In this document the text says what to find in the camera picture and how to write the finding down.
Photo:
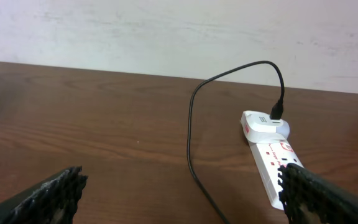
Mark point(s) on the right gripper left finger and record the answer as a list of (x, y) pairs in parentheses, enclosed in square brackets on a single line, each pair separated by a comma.
[(53, 200)]

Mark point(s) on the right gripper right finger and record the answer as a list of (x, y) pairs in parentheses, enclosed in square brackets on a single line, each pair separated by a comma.
[(307, 198)]

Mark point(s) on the white USB charger adapter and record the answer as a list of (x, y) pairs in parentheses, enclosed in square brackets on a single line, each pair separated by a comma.
[(259, 128)]

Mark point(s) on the white power strip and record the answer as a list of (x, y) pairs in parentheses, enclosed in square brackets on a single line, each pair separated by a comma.
[(268, 158)]

